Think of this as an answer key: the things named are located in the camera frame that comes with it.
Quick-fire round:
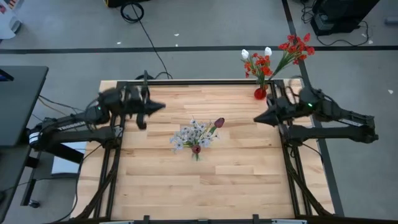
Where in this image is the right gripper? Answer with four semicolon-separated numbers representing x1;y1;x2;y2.
254;96;301;127

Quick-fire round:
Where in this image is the black floor equipment base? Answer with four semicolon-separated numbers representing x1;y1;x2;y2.
104;0;150;9

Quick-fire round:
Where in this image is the black coiled floor cable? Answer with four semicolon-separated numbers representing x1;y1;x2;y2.
119;1;174;80

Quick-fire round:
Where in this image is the white flower spray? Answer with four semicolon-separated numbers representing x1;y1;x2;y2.
186;117;220;149
169;124;200;154

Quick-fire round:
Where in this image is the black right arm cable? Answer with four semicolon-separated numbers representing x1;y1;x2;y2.
281;76;308;103

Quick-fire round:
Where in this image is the red glass vase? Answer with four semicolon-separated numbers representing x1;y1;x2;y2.
254;87;267;101

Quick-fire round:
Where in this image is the black arched cable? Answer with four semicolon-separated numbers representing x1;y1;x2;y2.
134;70;174;82

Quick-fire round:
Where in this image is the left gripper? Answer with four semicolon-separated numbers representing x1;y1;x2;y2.
99;85;167;118

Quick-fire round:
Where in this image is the black equipment case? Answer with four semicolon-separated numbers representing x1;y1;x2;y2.
310;0;381;37

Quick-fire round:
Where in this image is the red flower spray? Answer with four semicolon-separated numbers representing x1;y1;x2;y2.
243;52;274;91
269;32;316;80

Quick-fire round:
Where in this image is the white box under table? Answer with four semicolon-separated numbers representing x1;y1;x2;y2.
51;141;88;175

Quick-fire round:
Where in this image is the clear glass vase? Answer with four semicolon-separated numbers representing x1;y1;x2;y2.
188;141;205;162

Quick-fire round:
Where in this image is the dark grey desk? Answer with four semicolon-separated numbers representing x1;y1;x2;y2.
0;65;50;223

